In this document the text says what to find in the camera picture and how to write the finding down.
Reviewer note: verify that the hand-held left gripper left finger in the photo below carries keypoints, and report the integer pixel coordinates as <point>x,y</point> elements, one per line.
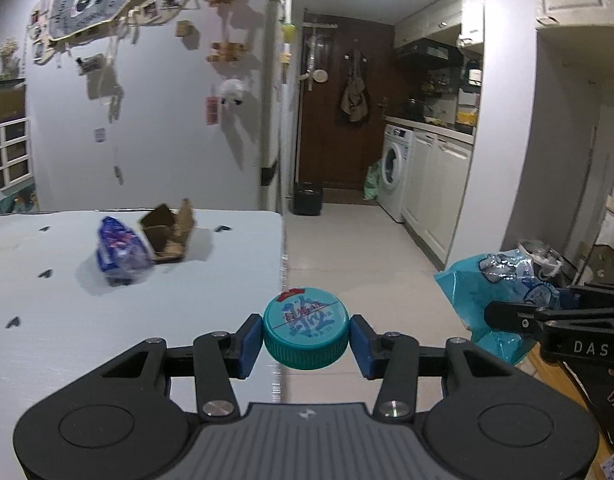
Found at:
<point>247,347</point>

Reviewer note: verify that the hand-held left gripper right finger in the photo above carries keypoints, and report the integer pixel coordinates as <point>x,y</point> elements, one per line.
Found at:
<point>362,347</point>

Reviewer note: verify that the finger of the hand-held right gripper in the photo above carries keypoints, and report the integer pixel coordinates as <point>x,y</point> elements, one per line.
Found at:
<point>602,295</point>
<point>512,317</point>

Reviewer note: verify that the light blue plastic bag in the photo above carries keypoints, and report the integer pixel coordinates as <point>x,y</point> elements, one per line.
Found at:
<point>487,280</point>

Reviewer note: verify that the teal bottle cap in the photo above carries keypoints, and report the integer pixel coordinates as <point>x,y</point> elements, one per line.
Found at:
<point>304,325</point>

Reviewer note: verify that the white metal shelf rack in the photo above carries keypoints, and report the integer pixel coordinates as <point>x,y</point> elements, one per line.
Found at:
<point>609,210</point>

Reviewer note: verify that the torn brown cardboard box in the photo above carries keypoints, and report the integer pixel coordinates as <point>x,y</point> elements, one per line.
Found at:
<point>167,235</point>

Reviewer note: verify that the white lower kitchen cabinets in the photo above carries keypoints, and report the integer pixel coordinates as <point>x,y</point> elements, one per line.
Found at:
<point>439,195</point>

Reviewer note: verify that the white kitchen cabinets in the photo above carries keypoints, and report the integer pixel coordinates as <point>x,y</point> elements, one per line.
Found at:
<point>437,15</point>
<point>439,195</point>

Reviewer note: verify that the purple snack bag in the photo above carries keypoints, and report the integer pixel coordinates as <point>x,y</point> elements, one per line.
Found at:
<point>122,252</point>

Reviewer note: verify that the black waste bin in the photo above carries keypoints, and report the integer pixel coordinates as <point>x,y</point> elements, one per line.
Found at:
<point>308,199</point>

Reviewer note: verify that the white heart print tablecloth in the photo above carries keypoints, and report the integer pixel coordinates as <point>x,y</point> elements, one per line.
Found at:
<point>87,320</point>

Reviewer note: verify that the green plastic bag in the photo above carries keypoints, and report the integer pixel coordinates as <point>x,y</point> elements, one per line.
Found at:
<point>373,182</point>

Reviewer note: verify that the white washing machine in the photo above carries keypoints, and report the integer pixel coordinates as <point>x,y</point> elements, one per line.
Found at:
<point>396,175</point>

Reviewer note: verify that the brown wooden door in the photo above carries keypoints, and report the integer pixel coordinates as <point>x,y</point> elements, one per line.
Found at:
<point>332,150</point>

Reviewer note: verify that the yellow kitchen container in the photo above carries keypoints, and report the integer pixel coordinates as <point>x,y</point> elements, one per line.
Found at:
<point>467,118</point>

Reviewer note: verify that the black cooking pot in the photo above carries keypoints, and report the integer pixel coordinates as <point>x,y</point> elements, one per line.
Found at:
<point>415,108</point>

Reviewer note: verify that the pink hanging tag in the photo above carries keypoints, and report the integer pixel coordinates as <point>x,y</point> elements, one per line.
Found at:
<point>212,110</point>

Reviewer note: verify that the hanging khaki bag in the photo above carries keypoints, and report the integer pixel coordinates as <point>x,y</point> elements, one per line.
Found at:
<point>355,95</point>

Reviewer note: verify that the white plush sheep toy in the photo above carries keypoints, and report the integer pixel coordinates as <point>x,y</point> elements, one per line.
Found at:
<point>232,92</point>

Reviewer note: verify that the black range hood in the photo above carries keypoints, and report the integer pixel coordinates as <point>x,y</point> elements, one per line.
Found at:
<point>427,51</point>

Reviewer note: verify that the wooden shelf with rings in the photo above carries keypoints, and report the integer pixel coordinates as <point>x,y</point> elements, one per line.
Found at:
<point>228,52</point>

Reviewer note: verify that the white drawer cabinet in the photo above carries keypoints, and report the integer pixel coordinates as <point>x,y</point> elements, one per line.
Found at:
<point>9,155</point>

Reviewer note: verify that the white upper kitchen cabinets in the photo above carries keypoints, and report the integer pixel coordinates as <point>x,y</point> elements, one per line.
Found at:
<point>437,15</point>

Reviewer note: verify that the yellow green hanging sponge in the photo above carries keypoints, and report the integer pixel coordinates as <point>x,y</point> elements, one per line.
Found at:
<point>288,33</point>

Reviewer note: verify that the glass fish tank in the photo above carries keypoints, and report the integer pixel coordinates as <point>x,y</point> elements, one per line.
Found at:
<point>4,102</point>

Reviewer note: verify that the dried flower vase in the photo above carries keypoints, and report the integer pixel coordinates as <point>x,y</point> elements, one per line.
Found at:
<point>9,60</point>

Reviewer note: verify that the black wall bracket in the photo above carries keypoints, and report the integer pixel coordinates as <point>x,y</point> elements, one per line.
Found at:
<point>267,175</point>

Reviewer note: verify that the wall hook rack with utensils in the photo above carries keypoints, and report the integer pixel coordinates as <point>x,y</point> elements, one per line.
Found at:
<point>318,55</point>

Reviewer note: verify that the small wall shelf with bottle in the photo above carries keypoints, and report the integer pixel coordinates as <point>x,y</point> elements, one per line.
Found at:
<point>90,65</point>

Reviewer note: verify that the small wooden wall cube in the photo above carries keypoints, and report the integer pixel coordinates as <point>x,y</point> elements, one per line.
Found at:
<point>185,29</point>

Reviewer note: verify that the wall photo collage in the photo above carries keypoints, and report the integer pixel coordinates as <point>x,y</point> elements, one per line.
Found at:
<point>102,0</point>

